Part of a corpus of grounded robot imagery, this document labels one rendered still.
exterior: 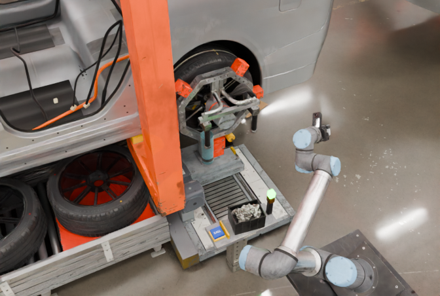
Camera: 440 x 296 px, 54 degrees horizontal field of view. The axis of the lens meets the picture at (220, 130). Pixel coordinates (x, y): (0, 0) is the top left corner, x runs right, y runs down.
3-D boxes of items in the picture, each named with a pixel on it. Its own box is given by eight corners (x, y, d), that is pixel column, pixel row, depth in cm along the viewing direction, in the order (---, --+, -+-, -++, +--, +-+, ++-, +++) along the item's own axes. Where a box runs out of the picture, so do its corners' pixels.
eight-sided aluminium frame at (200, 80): (246, 121, 324) (249, 59, 287) (251, 126, 319) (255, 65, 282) (178, 144, 306) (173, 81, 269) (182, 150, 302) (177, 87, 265)
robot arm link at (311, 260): (332, 280, 248) (257, 283, 192) (306, 270, 259) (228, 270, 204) (338, 253, 249) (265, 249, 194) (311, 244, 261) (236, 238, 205)
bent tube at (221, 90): (241, 85, 290) (242, 72, 283) (256, 101, 277) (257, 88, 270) (218, 92, 284) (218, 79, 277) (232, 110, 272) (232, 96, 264)
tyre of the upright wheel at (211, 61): (254, 63, 326) (190, 25, 280) (270, 80, 311) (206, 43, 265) (203, 129, 346) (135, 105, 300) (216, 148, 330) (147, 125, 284)
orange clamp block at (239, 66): (236, 71, 289) (244, 59, 286) (242, 77, 284) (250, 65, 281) (229, 68, 285) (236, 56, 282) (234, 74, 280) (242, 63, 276)
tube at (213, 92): (215, 93, 283) (215, 80, 276) (228, 111, 271) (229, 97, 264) (190, 101, 278) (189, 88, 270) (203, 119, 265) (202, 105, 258)
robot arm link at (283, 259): (279, 281, 184) (338, 152, 210) (255, 272, 192) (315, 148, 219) (289, 292, 191) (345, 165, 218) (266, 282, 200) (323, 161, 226)
